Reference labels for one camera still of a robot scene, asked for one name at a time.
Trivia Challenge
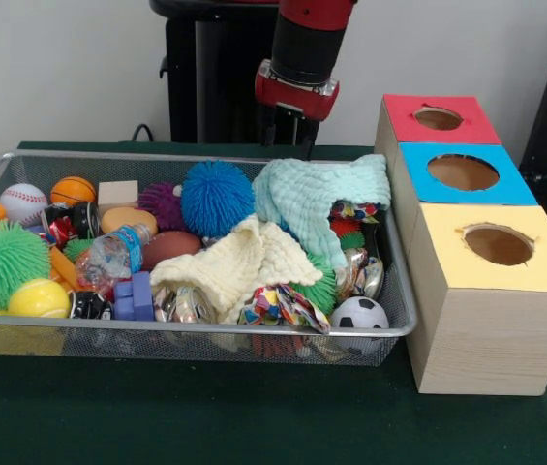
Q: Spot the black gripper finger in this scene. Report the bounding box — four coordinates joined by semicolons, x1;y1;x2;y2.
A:
300;114;323;161
258;101;279;146

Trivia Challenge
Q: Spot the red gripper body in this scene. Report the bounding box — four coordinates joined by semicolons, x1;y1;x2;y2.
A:
254;60;341;121

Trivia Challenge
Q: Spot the mint green waffle cloth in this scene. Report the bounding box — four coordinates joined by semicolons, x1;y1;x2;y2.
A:
252;154;393;270

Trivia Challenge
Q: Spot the blue fuzzy ball with eyes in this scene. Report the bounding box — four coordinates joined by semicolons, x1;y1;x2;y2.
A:
180;160;257;238

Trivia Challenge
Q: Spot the wooden box with three holes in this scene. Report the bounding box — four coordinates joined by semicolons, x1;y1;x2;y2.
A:
372;93;547;397

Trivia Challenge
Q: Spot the cream waffle cloth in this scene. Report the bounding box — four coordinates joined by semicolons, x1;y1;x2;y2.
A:
149;215;325;326

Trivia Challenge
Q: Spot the purple fuzzy toy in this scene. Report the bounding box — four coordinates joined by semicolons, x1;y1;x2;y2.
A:
137;182;188;233

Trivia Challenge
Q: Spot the brown toy football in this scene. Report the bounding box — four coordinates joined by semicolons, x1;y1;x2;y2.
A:
141;231;202;271

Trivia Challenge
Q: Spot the black and white soccer ball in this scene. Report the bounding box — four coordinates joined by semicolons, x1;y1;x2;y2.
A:
330;295;390;330

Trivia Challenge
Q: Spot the crushed clear plastic bottle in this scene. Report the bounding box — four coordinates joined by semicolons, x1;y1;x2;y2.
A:
75;222;152;287

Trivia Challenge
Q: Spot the orange basketball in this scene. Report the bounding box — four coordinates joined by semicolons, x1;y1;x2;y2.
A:
49;175;98;207

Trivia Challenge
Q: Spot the white baseball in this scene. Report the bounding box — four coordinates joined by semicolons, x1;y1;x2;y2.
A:
0;183;49;227

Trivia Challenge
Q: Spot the yellow tennis ball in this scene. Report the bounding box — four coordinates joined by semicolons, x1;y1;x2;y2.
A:
6;278;71;320

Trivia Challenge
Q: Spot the green fuzzy ball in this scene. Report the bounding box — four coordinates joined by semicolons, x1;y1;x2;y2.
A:
0;220;51;310

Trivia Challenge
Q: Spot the dark green table cloth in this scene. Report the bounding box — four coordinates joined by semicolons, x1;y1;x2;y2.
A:
0;139;547;465

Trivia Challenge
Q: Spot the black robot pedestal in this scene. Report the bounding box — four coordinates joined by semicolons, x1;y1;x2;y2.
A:
149;0;354;145

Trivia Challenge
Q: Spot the black cable loop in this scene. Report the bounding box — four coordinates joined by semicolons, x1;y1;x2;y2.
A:
131;123;159;142

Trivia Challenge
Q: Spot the silver wire mesh bin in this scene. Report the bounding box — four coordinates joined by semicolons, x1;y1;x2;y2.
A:
0;149;418;368

